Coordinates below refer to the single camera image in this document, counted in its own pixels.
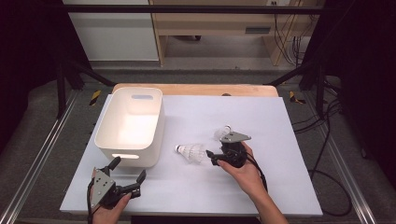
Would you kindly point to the light wooden desk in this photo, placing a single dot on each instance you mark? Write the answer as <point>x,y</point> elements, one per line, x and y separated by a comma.
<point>202,23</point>

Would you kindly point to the black horizontal frame bar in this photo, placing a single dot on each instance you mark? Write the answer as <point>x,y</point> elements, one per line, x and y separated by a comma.
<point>186,9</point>

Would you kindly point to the person's left hand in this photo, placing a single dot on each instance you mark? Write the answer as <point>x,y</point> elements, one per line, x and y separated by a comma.
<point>107,216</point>

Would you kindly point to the white cabinet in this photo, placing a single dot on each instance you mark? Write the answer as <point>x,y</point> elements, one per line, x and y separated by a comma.
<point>115,37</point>

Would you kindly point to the yellow black floor tape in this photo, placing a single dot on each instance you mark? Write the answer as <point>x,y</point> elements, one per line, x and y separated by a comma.
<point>293,97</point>
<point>95,97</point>

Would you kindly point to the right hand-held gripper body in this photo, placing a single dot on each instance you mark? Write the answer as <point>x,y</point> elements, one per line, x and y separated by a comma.
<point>233,152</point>

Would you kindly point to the person's right hand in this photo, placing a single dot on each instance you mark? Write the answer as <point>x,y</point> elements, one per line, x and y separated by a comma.
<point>246,177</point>

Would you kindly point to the white shuttlecock with blue band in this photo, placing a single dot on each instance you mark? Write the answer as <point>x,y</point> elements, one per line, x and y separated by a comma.
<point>219,133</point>
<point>191,152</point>

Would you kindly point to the black metal stand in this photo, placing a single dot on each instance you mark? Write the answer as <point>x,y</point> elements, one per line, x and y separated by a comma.
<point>320,93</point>
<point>61,93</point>

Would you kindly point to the white table cover sheet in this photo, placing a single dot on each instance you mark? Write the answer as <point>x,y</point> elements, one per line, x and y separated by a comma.
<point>202,193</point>

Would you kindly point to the wooden table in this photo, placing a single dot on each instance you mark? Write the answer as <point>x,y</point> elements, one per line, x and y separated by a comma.
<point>202,89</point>

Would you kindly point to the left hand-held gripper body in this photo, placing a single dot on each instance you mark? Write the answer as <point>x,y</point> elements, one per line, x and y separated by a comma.
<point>101,188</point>

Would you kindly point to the white plastic storage bin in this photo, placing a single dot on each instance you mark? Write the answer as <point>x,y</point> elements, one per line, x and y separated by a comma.
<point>130,124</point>

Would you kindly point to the aluminium floor rail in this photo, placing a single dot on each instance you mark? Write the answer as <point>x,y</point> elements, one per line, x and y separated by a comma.
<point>346,174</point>
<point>30,174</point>

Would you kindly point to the black curtain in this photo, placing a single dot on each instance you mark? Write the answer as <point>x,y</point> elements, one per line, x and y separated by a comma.
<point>367,62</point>
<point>25,46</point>

